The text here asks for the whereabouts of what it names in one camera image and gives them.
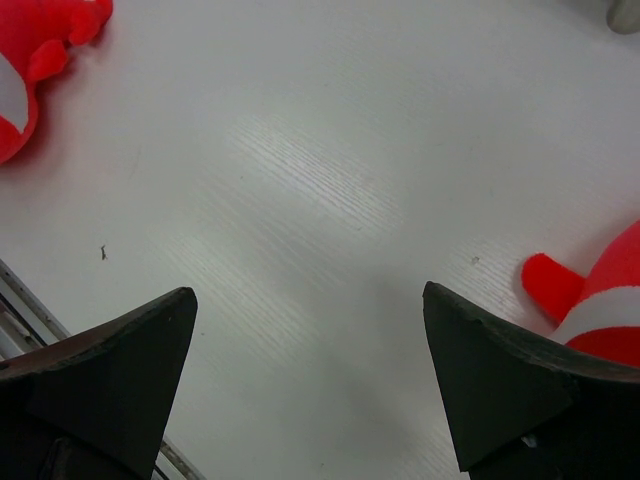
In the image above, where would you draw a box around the red shark plush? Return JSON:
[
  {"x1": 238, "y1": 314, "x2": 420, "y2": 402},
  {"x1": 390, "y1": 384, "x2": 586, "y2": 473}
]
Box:
[
  {"x1": 1, "y1": 1, "x2": 113, "y2": 163},
  {"x1": 520, "y1": 222, "x2": 639, "y2": 367}
]

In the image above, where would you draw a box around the white two-tier shelf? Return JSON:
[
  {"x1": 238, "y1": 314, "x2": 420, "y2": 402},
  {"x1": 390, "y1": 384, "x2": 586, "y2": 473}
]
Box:
[{"x1": 606, "y1": 0, "x2": 640, "y2": 35}]

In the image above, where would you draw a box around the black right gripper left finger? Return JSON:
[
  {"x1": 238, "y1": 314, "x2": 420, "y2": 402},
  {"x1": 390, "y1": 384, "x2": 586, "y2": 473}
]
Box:
[{"x1": 0, "y1": 286, "x2": 199, "y2": 480}]

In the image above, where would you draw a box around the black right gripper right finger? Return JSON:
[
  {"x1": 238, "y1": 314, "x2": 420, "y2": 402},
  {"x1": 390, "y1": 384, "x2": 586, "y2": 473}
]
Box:
[{"x1": 423, "y1": 282, "x2": 639, "y2": 479}]

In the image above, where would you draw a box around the aluminium table edge rail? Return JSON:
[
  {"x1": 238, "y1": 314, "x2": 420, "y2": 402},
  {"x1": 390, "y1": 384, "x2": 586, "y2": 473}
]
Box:
[{"x1": 0, "y1": 258, "x2": 206, "y2": 480}]

